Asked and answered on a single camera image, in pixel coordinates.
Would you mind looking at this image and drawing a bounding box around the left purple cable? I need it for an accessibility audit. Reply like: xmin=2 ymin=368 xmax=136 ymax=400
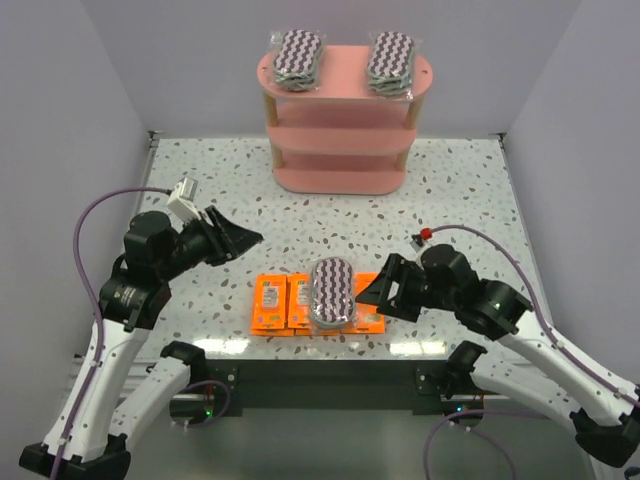
xmin=49 ymin=185 xmax=234 ymax=480

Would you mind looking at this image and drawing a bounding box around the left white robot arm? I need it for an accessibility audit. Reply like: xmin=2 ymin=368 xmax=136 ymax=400
xmin=19 ymin=206 xmax=263 ymax=479

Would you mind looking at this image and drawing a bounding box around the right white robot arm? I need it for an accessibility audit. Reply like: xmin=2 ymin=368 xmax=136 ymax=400
xmin=356 ymin=244 xmax=639 ymax=468

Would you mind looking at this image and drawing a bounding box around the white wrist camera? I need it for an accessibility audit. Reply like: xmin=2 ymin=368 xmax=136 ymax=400
xmin=411 ymin=228 xmax=433 ymax=252
xmin=166 ymin=177 xmax=200 ymax=223

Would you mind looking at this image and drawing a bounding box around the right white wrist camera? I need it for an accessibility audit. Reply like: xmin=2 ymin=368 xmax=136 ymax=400
xmin=411 ymin=228 xmax=433 ymax=252

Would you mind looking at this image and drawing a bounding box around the striped sponge pack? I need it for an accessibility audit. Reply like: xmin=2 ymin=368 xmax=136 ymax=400
xmin=309 ymin=257 xmax=356 ymax=331
xmin=365 ymin=31 xmax=421 ymax=99
xmin=270 ymin=29 xmax=325 ymax=92

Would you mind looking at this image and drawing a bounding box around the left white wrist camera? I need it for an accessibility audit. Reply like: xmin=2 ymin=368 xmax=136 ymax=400
xmin=166 ymin=177 xmax=200 ymax=223

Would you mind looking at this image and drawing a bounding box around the pink three-tier shelf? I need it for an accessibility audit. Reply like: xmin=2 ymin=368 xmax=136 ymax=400
xmin=257 ymin=45 xmax=433 ymax=195

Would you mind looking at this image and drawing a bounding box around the orange flat pack right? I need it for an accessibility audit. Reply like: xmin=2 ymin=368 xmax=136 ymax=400
xmin=341 ymin=272 xmax=386 ymax=335

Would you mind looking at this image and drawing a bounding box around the orange sponge box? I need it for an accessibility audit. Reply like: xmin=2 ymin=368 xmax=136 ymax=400
xmin=287 ymin=273 xmax=311 ymax=336
xmin=250 ymin=274 xmax=293 ymax=337

